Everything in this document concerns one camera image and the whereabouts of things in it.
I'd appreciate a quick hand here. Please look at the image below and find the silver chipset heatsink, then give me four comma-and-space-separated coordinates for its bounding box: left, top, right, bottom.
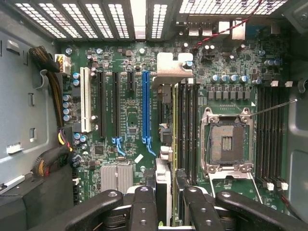
100, 165, 133, 193

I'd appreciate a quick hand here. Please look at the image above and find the open metal socket cover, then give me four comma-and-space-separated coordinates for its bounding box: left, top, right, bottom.
206, 166, 265, 205

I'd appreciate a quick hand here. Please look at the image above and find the CPU socket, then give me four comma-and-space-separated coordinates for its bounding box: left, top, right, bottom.
201, 107, 255, 179

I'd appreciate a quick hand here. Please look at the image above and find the black plastic fan shroud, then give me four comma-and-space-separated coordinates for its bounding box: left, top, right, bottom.
0, 166, 74, 231

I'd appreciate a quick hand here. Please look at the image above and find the blue expansion slot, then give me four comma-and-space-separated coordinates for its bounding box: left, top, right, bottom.
141, 70, 157, 157

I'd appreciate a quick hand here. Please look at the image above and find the long black expansion slot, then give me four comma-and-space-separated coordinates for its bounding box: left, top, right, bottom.
97, 71, 107, 139
112, 71, 126, 156

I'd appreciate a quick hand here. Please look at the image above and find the green motherboard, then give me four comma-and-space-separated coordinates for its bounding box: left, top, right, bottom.
61, 21, 289, 212

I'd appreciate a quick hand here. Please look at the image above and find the open grey PC case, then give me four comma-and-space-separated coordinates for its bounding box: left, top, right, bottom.
0, 0, 308, 231

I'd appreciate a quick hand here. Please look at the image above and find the white expansion slot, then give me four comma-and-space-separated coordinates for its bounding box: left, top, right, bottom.
80, 67, 92, 133

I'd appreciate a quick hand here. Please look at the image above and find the thin metal locking lever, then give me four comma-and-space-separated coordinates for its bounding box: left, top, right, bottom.
249, 99, 298, 118

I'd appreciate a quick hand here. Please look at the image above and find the short black expansion slot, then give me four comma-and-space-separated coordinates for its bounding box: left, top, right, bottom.
127, 71, 135, 91

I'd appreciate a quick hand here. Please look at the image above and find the sleeved power cable black plug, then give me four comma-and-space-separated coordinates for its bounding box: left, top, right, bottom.
32, 128, 74, 178

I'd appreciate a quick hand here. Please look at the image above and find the sleeved power cable white plug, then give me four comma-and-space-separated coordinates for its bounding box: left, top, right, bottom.
28, 45, 72, 130

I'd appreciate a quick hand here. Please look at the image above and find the red and black twisted wire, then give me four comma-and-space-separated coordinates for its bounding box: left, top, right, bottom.
192, 0, 264, 50

